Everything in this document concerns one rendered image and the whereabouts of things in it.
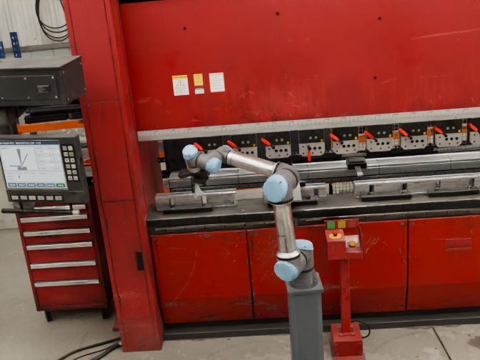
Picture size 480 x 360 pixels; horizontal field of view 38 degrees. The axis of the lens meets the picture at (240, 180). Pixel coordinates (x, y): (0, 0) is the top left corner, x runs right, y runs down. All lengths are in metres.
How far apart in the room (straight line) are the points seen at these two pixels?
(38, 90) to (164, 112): 0.86
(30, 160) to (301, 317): 1.60
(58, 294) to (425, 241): 2.45
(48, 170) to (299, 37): 1.54
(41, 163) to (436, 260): 2.39
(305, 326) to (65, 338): 1.88
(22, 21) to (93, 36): 4.68
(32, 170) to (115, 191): 0.59
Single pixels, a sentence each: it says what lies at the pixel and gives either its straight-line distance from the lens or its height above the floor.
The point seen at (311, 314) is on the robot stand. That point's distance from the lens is 3.58.
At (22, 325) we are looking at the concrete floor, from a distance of 5.14.
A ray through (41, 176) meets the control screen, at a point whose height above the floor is 1.39.
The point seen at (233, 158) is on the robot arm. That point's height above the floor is 1.43.
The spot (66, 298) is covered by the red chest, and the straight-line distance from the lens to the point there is 4.91.
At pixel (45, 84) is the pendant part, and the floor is 1.86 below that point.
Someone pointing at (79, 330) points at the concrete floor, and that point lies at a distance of 4.92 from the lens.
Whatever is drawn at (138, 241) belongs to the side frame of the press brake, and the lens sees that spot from 4.16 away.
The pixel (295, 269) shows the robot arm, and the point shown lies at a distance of 3.32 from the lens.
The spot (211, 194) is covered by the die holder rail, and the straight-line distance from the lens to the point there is 4.22.
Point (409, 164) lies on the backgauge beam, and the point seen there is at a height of 0.97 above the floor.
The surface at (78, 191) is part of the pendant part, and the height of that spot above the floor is 1.31.
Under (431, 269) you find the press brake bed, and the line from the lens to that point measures 4.43.
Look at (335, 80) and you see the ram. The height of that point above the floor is 1.62.
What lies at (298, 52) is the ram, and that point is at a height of 1.80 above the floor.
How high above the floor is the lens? 2.58
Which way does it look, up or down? 21 degrees down
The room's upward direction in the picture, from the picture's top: 5 degrees counter-clockwise
